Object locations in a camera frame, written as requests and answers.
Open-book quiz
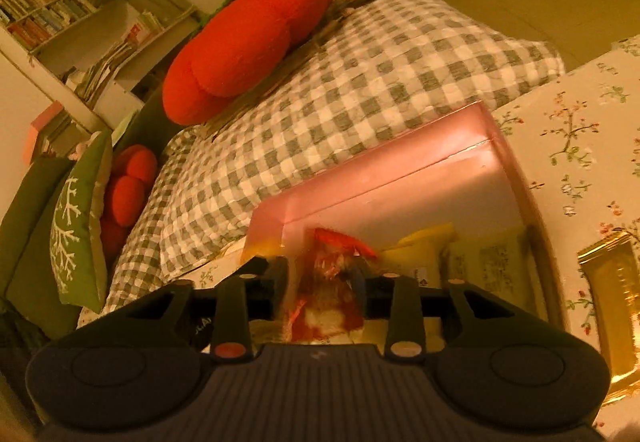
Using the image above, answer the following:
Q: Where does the yellow snack packet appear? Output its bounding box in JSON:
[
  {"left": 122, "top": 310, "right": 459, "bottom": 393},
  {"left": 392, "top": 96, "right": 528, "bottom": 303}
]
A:
[
  {"left": 450, "top": 231, "right": 532, "bottom": 314},
  {"left": 385, "top": 222, "right": 459, "bottom": 284}
]

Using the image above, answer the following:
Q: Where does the green snowflake cushion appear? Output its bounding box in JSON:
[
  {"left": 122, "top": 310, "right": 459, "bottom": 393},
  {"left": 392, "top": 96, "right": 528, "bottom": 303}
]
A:
[{"left": 49, "top": 129, "right": 114, "bottom": 309}]

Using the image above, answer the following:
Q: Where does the pink box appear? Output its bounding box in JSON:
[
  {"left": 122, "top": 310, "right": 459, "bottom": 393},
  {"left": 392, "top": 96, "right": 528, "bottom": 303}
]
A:
[{"left": 240, "top": 100, "right": 567, "bottom": 358}]

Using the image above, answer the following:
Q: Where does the small orange carrot plush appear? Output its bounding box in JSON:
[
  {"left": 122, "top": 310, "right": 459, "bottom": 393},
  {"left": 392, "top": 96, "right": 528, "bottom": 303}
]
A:
[{"left": 97, "top": 145, "right": 159, "bottom": 268}]

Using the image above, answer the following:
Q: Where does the floral cloth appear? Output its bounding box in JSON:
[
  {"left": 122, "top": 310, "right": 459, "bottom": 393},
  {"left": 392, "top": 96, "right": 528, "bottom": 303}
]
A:
[{"left": 190, "top": 35, "right": 640, "bottom": 442}]

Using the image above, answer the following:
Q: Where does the gold snack packet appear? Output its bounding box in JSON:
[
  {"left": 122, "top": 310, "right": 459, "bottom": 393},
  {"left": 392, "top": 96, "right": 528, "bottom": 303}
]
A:
[{"left": 576, "top": 229, "right": 640, "bottom": 406}]

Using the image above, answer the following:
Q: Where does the beige patterned cloth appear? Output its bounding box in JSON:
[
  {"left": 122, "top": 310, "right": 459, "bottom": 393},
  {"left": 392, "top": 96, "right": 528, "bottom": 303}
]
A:
[{"left": 300, "top": 0, "right": 397, "bottom": 54}]

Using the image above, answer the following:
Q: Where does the red snack packet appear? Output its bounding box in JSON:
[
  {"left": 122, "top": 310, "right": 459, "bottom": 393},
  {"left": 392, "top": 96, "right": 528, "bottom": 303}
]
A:
[{"left": 285, "top": 227, "right": 379, "bottom": 344}]

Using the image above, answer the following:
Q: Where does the white bookshelf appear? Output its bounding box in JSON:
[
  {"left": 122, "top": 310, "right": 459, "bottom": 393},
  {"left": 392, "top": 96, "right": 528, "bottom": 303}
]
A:
[{"left": 0, "top": 0, "right": 201, "bottom": 158}]

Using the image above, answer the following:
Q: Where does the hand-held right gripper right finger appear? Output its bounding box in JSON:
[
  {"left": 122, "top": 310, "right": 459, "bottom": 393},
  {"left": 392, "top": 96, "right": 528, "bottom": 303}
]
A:
[{"left": 350, "top": 258, "right": 541, "bottom": 364}]

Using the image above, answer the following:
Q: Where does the grey checkered pillow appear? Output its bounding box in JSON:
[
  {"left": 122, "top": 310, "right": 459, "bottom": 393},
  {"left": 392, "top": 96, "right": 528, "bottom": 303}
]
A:
[{"left": 77, "top": 0, "right": 567, "bottom": 329}]

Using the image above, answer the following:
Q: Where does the green sofa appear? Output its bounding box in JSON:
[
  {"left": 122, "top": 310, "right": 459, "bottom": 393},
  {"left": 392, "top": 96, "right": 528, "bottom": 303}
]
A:
[{"left": 0, "top": 92, "right": 176, "bottom": 339}]

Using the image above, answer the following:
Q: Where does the large orange carrot plush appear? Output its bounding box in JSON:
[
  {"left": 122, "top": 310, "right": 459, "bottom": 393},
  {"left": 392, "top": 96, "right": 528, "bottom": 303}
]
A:
[{"left": 162, "top": 0, "right": 339, "bottom": 126}]

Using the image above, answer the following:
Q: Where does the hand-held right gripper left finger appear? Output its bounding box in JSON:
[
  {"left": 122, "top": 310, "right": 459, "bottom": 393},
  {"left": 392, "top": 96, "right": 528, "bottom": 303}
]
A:
[{"left": 114, "top": 255, "right": 291, "bottom": 364}]

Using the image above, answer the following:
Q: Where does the pink plush toy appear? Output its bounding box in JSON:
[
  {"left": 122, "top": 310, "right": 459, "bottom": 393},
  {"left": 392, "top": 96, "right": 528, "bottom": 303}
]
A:
[{"left": 69, "top": 132, "right": 102, "bottom": 160}]

